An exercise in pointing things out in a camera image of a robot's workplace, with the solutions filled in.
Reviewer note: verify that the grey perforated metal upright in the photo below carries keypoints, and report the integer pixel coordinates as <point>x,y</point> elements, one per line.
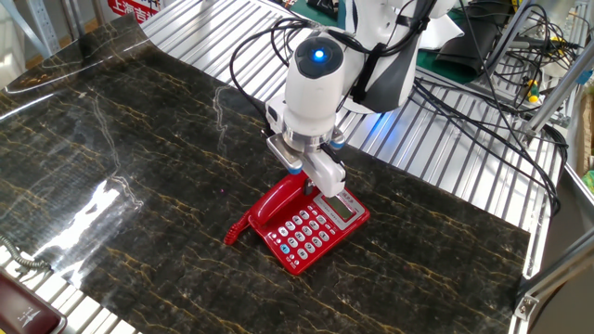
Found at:
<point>44,28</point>

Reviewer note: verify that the aluminium strut with bracket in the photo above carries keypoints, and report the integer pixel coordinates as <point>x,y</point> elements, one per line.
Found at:
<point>526,306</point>

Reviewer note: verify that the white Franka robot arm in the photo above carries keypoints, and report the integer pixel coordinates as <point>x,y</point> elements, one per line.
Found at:
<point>311,106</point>

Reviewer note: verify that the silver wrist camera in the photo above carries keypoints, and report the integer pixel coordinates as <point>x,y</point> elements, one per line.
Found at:
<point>285,153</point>

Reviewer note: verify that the dark marble pattern mat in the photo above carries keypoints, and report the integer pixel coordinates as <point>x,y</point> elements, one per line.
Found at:
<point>394,260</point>

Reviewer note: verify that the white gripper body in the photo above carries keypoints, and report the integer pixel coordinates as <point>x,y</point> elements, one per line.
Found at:
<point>330,178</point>

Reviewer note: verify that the black fabric pouch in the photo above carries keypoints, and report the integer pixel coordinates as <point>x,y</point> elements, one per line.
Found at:
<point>468,46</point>

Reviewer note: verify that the dark red telephone base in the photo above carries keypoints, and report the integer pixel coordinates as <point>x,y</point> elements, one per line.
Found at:
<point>23,311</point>

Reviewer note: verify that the white paper sheet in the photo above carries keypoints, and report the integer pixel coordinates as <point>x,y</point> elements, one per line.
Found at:
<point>443,37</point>

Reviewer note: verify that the red white printed sign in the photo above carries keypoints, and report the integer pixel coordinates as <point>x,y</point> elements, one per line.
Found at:
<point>139,9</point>

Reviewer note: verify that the aluminium profile strut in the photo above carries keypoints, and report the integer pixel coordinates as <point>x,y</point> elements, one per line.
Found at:
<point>557,95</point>

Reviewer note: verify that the red telephone handset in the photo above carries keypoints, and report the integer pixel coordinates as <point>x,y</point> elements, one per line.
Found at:
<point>274,199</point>

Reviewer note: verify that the green plastic item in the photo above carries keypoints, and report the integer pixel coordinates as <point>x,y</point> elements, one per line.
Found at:
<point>589,182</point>

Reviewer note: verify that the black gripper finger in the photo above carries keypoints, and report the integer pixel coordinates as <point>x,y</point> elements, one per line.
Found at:
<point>308,188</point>

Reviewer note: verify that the grey metal bar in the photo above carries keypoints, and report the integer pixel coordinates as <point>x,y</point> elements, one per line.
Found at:
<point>510,37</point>

